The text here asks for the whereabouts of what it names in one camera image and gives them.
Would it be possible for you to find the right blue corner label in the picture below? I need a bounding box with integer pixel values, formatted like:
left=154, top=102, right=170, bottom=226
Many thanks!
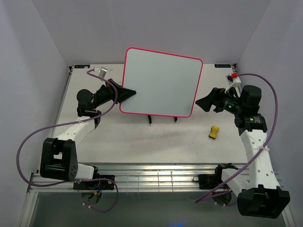
left=214, top=64, right=231, bottom=68

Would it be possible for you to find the purple cable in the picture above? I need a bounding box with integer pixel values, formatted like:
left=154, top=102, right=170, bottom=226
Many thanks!
left=194, top=73, right=278, bottom=206
left=16, top=69, right=119, bottom=212

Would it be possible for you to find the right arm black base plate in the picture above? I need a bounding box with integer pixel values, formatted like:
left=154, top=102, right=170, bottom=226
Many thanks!
left=193, top=174, right=222, bottom=190

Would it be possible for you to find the blue corner label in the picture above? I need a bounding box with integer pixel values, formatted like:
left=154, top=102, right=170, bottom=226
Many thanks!
left=74, top=64, right=90, bottom=69
left=214, top=64, right=231, bottom=68

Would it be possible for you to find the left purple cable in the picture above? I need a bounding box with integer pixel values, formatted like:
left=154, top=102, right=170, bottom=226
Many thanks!
left=16, top=69, right=119, bottom=212

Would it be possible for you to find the wire whiteboard stand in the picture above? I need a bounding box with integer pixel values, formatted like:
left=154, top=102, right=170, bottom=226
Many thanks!
left=147, top=115, right=178, bottom=125

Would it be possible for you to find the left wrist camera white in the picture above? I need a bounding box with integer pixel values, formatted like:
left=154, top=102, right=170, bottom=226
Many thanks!
left=94, top=67, right=108, bottom=79

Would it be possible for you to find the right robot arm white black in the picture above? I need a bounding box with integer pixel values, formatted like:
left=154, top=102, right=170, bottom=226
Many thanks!
left=196, top=85, right=290, bottom=219

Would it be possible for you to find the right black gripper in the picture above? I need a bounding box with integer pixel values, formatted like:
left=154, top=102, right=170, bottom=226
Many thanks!
left=195, top=87, right=243, bottom=115

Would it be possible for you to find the yellow bone-shaped eraser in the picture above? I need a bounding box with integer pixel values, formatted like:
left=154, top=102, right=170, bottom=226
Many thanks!
left=208, top=125, right=220, bottom=140

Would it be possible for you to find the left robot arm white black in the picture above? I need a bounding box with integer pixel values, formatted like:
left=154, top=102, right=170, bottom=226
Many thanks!
left=40, top=79, right=136, bottom=189

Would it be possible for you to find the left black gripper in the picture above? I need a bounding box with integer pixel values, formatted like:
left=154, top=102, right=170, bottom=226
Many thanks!
left=92, top=79, right=137, bottom=109

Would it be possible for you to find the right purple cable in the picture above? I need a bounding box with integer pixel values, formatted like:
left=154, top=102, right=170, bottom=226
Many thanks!
left=194, top=73, right=278, bottom=206

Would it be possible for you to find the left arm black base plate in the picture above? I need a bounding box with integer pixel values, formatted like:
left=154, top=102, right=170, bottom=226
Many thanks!
left=72, top=174, right=115, bottom=191

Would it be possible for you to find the pink framed whiteboard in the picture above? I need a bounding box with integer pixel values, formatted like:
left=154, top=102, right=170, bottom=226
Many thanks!
left=119, top=47, right=204, bottom=118

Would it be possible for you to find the left blue corner label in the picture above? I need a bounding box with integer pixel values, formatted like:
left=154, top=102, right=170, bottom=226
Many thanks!
left=74, top=64, right=90, bottom=69

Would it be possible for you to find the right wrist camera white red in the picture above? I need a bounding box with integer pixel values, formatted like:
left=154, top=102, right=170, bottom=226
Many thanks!
left=225, top=72, right=241, bottom=93

